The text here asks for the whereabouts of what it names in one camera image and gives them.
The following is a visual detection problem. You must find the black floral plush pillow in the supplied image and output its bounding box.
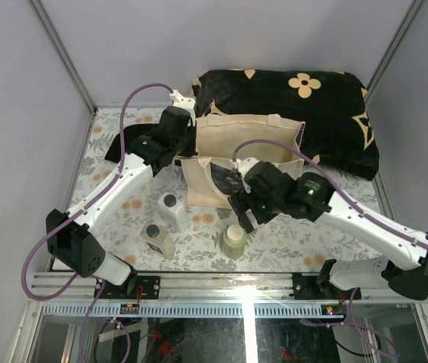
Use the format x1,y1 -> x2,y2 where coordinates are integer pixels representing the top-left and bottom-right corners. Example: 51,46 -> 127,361
191,69 -> 380,181

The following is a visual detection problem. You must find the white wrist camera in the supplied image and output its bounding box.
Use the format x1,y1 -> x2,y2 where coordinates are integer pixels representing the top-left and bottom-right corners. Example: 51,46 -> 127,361
231,157 -> 259,178
169,90 -> 196,119

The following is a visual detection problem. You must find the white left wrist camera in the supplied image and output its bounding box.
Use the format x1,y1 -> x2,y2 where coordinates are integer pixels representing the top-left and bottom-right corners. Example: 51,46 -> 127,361
169,90 -> 196,119

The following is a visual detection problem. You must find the floral table cloth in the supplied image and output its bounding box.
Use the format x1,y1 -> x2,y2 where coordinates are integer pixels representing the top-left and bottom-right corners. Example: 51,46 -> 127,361
57,107 -> 389,272

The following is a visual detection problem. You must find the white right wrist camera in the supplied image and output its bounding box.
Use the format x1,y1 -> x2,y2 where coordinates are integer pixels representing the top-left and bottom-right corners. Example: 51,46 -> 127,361
231,157 -> 259,178

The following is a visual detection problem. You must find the green bottle cream cap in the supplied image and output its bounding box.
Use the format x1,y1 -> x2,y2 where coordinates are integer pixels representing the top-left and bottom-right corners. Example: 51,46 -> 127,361
222,225 -> 247,260

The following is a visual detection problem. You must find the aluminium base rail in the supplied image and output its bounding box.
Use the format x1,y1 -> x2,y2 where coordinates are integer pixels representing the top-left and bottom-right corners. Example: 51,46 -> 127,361
28,270 -> 428,318

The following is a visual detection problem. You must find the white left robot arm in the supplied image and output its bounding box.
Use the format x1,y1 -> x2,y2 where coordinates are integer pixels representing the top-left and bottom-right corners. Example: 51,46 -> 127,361
46,106 -> 196,299

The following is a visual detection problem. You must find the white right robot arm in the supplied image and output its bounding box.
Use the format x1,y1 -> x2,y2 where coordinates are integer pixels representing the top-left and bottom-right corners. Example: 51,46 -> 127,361
228,158 -> 428,300

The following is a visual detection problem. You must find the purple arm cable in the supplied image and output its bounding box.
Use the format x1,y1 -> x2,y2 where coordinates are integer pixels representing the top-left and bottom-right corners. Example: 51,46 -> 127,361
231,138 -> 428,358
22,83 -> 175,363

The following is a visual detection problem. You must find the beige canvas tote bag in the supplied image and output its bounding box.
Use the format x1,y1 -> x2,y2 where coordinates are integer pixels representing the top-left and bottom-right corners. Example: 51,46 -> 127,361
181,114 -> 305,209

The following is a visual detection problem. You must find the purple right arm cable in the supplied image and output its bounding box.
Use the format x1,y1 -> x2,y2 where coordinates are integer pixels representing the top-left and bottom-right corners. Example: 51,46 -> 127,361
231,138 -> 428,358

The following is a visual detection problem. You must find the white bottle black cap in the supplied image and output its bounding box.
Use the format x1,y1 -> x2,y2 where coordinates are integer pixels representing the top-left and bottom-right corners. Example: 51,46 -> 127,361
158,193 -> 190,232

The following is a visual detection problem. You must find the clear beige bottle black cap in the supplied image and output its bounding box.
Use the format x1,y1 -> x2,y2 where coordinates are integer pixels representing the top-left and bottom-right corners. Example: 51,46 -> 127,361
140,222 -> 175,259

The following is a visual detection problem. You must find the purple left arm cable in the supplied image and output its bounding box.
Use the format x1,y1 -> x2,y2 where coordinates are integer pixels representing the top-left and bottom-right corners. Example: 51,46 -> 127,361
22,83 -> 175,363

